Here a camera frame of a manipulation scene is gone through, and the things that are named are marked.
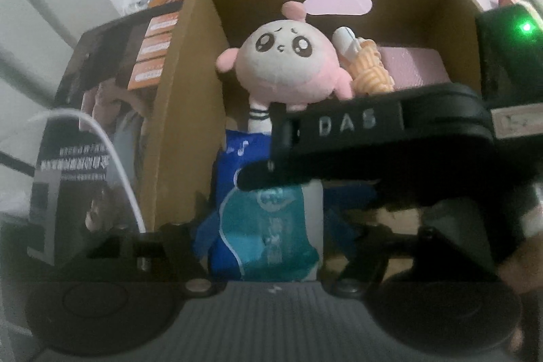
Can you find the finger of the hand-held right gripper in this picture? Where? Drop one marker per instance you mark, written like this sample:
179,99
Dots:
282,133

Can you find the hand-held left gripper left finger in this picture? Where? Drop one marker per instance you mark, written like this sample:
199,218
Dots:
199,239

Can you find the blue wet wipes pack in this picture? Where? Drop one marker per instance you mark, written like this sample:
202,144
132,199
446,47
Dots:
271,234

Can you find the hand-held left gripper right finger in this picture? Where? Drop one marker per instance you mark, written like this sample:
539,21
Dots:
339,230

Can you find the brown cardboard box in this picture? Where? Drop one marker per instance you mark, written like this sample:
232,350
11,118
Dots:
191,90

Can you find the orange striped braided toy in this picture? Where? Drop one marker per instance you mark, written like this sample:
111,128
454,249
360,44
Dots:
369,69

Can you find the black printed board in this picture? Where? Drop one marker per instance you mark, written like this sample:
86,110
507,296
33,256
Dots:
63,158

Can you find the person's right hand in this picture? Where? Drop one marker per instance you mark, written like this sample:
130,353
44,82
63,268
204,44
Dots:
526,268

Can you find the pink tissue pack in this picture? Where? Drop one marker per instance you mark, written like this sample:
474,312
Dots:
415,65

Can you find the pink plush toy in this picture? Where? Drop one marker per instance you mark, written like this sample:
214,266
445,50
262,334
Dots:
288,61

